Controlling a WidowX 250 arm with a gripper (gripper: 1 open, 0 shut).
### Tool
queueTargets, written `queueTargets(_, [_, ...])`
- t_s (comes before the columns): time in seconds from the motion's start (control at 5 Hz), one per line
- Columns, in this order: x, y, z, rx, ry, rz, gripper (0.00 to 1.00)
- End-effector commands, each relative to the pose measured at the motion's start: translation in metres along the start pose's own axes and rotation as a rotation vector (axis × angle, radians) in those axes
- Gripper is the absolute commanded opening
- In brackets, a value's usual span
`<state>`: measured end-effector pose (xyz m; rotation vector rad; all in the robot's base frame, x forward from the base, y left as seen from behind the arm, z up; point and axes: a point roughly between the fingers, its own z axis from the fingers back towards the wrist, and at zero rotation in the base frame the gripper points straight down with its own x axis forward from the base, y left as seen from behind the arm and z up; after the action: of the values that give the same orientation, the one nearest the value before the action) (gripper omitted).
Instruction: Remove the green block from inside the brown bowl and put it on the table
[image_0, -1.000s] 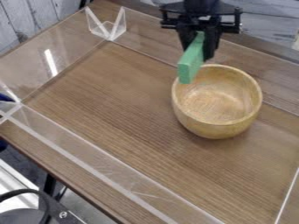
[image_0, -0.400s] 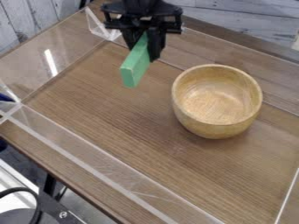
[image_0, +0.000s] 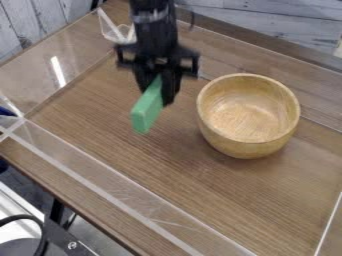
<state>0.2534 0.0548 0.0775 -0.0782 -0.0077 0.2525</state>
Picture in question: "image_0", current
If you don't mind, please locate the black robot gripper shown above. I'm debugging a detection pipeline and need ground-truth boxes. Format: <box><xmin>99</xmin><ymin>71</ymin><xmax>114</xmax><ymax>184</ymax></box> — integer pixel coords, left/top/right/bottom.
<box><xmin>115</xmin><ymin>16</ymin><xmax>200</xmax><ymax>106</ymax></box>

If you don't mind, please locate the green rectangular block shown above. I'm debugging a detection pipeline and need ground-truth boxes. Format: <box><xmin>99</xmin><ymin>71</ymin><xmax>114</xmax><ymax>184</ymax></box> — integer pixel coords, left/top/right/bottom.
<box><xmin>130</xmin><ymin>76</ymin><xmax>163</xmax><ymax>134</ymax></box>

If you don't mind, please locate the brown wooden bowl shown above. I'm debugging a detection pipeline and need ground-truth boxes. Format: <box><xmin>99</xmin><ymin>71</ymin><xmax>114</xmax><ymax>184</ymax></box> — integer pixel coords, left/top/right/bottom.
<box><xmin>196</xmin><ymin>73</ymin><xmax>301</xmax><ymax>159</ymax></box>

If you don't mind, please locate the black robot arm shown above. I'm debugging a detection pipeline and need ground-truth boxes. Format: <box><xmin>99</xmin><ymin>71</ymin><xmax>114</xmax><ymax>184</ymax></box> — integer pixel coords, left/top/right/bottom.
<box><xmin>115</xmin><ymin>0</ymin><xmax>200</xmax><ymax>106</ymax></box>

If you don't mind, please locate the black table leg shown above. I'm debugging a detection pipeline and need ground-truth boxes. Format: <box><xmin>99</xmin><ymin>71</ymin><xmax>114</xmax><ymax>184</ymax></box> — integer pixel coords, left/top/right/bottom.
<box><xmin>49</xmin><ymin>199</ymin><xmax>65</xmax><ymax>224</ymax></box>

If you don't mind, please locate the black chair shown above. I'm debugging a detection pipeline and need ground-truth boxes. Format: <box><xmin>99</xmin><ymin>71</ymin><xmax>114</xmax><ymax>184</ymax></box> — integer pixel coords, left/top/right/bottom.
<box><xmin>0</xmin><ymin>214</ymin><xmax>99</xmax><ymax>256</ymax></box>

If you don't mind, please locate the clear acrylic corner bracket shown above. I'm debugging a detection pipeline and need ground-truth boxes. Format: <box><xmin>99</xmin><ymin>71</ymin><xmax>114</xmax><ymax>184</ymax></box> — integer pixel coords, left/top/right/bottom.
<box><xmin>96</xmin><ymin>8</ymin><xmax>136</xmax><ymax>45</ymax></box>

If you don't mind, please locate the clear acrylic tray wall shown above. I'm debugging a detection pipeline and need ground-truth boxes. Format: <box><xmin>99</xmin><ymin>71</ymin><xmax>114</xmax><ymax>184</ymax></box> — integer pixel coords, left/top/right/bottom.
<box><xmin>0</xmin><ymin>13</ymin><xmax>342</xmax><ymax>256</ymax></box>

